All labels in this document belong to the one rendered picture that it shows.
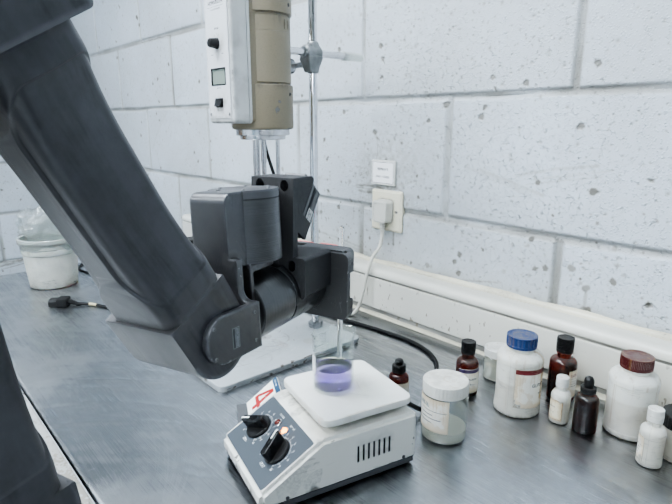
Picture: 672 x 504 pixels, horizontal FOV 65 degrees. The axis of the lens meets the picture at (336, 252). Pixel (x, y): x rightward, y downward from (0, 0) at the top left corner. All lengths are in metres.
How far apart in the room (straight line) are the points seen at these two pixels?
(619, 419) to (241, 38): 0.75
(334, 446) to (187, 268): 0.32
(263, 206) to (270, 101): 0.47
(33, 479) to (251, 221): 0.22
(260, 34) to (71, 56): 0.60
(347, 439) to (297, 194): 0.29
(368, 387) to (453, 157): 0.50
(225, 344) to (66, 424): 0.49
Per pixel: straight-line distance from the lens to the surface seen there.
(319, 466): 0.62
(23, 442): 0.32
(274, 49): 0.89
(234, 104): 0.85
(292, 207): 0.46
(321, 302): 0.52
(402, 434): 0.67
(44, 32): 0.30
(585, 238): 0.91
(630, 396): 0.79
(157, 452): 0.75
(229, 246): 0.41
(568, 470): 0.74
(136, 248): 0.34
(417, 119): 1.07
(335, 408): 0.63
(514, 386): 0.79
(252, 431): 0.67
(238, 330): 0.39
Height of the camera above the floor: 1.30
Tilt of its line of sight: 14 degrees down
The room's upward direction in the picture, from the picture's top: straight up
